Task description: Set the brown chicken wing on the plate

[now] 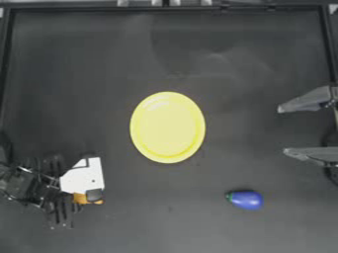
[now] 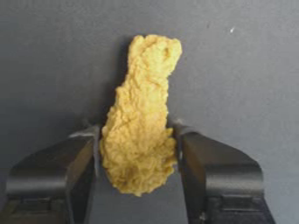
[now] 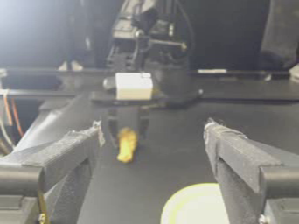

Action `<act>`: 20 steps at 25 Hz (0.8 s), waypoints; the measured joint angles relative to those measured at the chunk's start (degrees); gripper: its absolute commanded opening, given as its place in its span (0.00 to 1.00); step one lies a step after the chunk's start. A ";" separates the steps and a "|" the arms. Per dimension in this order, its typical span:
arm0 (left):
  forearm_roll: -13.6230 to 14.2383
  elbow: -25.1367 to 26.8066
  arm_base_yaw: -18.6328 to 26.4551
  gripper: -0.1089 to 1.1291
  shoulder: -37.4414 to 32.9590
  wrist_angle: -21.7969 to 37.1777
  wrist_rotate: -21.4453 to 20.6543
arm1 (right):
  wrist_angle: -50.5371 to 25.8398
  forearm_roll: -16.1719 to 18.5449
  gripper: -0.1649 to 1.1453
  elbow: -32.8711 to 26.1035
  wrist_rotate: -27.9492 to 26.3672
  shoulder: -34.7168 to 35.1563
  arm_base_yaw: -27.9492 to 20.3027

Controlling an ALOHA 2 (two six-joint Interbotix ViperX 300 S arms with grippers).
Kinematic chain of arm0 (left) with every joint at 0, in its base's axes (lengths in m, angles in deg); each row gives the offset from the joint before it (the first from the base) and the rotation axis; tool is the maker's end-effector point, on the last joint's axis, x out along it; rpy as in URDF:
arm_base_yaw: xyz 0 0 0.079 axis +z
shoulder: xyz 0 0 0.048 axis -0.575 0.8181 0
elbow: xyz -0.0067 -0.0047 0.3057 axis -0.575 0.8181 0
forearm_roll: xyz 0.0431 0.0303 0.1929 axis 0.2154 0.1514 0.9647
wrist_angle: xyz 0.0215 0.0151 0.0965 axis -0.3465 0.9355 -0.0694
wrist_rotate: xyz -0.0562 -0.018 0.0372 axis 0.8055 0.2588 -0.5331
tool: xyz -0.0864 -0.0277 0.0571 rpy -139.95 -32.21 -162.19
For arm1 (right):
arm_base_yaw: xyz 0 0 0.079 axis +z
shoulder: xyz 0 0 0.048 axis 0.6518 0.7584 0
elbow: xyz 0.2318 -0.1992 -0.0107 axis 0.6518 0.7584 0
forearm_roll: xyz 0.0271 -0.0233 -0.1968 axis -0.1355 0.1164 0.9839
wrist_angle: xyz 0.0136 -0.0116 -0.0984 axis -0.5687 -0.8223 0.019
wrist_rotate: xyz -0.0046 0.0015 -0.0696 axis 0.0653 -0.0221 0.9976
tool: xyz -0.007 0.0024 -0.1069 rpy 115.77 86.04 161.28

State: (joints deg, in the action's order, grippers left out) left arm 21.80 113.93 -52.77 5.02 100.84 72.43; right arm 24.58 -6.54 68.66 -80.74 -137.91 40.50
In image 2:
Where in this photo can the brown toy chicken wing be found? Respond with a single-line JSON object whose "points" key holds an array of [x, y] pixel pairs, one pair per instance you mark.
{"points": [[141, 131]]}

